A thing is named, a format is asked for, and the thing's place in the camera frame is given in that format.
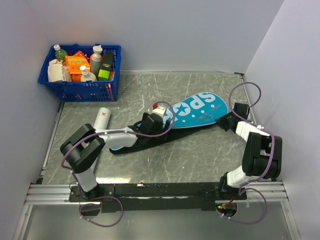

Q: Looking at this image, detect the aluminium rail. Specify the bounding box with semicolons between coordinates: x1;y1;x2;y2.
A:
24;181;289;205

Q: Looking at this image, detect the black green box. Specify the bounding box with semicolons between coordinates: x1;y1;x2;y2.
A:
98;50;114;81

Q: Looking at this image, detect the blue racket cover bag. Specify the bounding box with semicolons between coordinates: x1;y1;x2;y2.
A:
109;92;229;155

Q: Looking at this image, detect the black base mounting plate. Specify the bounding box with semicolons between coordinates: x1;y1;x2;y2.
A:
69;182;247;213

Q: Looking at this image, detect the blue plastic basket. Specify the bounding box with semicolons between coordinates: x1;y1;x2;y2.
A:
38;44;122;102

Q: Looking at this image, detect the beige cloth bag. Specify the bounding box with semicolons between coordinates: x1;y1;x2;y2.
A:
47;59;72;83

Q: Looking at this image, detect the green drink bottle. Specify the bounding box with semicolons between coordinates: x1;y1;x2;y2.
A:
53;44;68;62

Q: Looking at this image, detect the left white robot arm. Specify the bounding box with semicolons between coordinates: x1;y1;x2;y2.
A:
60;113;171;201

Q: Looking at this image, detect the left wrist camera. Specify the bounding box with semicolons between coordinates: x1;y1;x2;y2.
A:
151;103;167;121

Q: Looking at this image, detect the grey pump bottle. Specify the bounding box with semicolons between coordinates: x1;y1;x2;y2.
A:
90;45;103;79

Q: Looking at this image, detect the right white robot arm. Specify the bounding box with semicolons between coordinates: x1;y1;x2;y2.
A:
217;103;283;199

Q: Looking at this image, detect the beige pump bottle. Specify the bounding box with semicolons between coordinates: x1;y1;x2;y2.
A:
79;65;97;82

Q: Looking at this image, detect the orange snack packet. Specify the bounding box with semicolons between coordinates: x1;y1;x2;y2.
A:
65;50;91;75

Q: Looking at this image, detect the white shuttlecock tube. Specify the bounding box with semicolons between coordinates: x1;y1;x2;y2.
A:
93;107;111;130

